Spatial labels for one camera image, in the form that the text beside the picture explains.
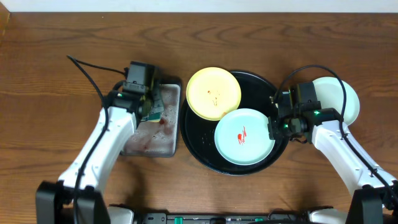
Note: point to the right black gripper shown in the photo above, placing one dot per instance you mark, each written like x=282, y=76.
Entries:
x=274, y=127

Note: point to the round black tray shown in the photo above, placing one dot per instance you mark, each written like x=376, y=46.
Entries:
x=199, y=134

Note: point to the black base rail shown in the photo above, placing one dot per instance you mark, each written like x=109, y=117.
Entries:
x=165, y=217

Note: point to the yellow plate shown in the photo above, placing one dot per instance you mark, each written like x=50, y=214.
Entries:
x=212, y=93

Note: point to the rectangular black soapy tray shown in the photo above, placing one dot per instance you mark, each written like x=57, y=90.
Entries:
x=159, y=138

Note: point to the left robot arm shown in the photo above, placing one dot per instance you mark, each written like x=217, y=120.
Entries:
x=77, y=196

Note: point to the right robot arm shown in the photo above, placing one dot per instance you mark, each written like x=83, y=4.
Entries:
x=319, y=117

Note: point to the light blue plate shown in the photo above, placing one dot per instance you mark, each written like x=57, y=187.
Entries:
x=242, y=137
x=330, y=94

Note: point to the green yellow sponge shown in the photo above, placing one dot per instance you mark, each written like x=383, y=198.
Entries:
x=158, y=105

